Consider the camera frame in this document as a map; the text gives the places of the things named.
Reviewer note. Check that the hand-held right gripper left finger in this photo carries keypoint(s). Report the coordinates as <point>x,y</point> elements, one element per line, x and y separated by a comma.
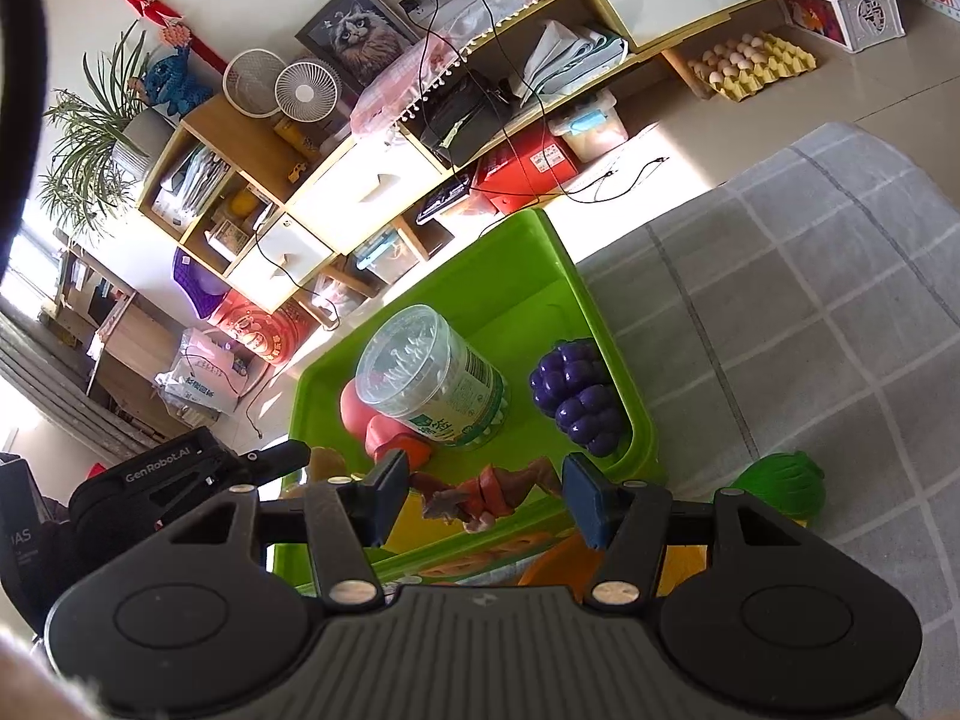
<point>386,499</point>

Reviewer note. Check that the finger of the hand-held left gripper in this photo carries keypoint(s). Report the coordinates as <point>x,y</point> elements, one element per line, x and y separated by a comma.
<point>277,459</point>

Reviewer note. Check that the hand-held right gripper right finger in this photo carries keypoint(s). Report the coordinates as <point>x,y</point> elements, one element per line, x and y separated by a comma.
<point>589,499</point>

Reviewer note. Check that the pink rubber toy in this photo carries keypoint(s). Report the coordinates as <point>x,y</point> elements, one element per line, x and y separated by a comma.
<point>375,424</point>

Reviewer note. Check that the red dinosaur figure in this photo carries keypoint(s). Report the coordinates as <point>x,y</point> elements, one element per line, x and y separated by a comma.
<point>495,491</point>

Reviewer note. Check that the purple toy grapes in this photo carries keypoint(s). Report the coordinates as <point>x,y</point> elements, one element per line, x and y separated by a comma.
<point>577,394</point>

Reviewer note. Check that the clear cotton swab jar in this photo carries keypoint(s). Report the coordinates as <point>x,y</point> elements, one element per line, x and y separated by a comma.
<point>427,382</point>

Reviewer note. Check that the toy corn cob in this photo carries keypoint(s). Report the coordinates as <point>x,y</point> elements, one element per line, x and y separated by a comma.
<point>780,487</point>

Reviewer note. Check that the green plastic box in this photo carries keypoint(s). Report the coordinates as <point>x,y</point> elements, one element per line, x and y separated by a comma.
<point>517,292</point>

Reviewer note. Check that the white plastic bag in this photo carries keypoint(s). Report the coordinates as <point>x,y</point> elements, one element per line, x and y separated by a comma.
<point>199,375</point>

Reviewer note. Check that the red patterned bag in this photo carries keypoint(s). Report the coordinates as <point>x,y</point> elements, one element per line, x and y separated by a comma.
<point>262,326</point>

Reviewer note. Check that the wooden side shelf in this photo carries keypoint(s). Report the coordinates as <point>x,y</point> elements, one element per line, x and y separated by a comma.
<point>112,330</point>

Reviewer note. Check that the purple plastic bin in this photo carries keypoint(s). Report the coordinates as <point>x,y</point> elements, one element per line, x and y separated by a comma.
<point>196,285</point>

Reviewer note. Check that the small clear storage box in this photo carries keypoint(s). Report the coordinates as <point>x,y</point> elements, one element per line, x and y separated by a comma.
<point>386,259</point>

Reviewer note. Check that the grey checked blanket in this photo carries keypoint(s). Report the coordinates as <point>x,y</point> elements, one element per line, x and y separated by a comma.
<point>810,330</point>

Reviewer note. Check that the stack of papers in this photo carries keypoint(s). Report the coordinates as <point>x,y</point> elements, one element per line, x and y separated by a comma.
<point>191,184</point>

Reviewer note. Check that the black keyboard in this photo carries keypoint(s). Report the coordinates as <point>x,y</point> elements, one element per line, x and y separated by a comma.
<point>442,199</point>

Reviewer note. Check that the red box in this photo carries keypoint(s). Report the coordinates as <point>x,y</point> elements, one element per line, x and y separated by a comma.
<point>521,172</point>

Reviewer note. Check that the wooden shelf unit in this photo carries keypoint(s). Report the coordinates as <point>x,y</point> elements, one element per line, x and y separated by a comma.
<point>225,127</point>

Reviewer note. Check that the potted green plant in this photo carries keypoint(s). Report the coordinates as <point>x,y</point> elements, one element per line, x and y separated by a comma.
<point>97,120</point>

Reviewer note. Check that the clear storage box blue lid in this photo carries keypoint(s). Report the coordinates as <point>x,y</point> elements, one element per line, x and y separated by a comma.
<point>589,127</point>

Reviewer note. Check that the white desk fan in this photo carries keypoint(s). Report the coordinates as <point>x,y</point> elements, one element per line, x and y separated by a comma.
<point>306,88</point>

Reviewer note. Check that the white round mesh fan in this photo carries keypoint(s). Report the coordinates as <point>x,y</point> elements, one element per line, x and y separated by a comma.
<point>251,82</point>

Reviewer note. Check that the pink fringed cloth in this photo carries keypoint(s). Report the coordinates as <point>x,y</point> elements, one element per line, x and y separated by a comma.
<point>390,94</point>

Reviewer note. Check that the blue plush toy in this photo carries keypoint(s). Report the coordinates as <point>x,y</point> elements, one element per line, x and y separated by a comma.
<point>176,82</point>

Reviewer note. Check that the black device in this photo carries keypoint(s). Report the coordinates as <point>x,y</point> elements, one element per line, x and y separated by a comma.
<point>465,116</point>

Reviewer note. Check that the framed cat picture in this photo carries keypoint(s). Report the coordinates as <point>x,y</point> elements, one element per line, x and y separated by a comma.
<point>360,34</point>

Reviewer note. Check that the folded pale cloth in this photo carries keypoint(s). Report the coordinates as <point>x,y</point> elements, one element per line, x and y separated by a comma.
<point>574,52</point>

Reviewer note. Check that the yellow egg tray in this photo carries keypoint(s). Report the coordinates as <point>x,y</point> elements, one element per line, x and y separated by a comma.
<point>750,64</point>

